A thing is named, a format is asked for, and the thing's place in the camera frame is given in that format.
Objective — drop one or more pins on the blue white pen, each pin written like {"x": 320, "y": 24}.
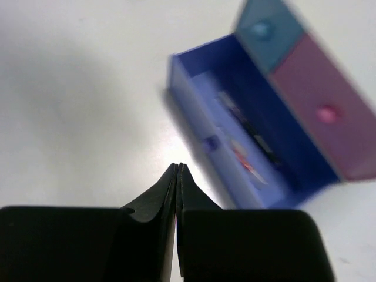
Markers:
{"x": 249, "y": 129}

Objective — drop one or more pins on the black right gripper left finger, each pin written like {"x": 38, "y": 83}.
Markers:
{"x": 129, "y": 243}

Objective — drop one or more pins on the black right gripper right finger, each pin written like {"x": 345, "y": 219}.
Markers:
{"x": 216, "y": 244}

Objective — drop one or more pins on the red pen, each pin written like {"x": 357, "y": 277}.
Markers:
{"x": 241, "y": 154}

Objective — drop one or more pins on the light blue small drawer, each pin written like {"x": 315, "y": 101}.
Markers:
{"x": 268, "y": 31}

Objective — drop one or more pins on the blue wide bottom drawer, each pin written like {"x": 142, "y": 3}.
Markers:
{"x": 195, "y": 78}

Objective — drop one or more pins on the pink small drawer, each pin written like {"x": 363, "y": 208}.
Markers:
{"x": 329, "y": 109}

